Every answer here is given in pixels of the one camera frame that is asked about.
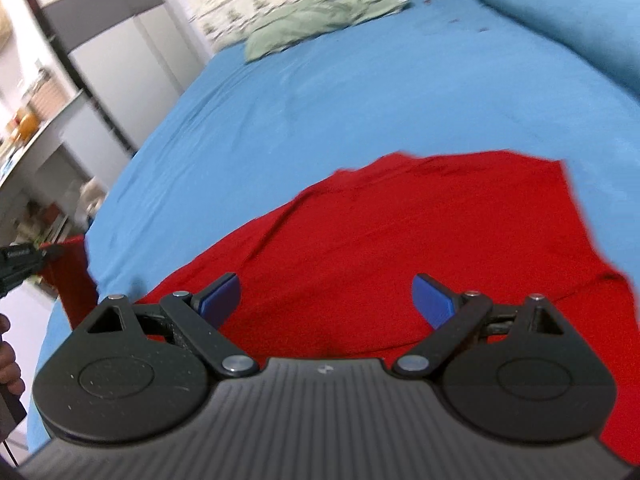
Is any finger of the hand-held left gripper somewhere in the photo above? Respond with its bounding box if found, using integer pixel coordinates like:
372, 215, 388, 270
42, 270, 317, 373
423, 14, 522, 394
0, 243, 49, 293

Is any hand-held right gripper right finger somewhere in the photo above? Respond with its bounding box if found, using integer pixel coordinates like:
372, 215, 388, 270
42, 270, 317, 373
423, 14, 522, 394
392, 273, 577, 378

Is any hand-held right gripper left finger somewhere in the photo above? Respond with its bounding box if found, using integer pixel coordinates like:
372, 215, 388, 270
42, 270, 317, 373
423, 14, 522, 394
72, 272, 259, 379

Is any red garment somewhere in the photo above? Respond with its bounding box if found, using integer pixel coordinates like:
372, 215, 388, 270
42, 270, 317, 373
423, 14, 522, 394
39, 149, 640, 471

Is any person's left hand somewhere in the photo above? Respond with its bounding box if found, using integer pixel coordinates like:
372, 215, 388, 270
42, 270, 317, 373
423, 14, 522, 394
0, 314, 24, 397

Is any row of books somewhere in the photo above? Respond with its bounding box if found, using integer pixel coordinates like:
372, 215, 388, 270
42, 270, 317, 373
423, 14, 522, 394
14, 200, 72, 248

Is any white fluffy object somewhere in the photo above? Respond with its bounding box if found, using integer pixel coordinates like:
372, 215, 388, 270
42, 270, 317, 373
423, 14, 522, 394
79, 177, 109, 222

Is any orange jar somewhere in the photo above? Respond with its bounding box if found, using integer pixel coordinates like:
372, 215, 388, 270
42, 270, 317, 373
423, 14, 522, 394
16, 112, 41, 140

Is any grey desk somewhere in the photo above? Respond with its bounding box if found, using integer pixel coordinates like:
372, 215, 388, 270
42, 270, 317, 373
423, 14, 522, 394
0, 87, 103, 261

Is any bed with blue sheet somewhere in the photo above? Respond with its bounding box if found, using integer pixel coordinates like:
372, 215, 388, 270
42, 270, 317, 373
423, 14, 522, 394
24, 0, 640, 461

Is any white and grey wardrobe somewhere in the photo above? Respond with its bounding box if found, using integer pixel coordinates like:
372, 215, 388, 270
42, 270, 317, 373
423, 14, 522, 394
15, 0, 212, 155

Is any green pillow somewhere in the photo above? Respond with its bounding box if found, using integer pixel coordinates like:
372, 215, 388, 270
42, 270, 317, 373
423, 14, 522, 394
243, 0, 414, 64

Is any blue duvet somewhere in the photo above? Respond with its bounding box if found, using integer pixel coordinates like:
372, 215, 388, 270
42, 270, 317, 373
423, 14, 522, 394
464, 0, 640, 87

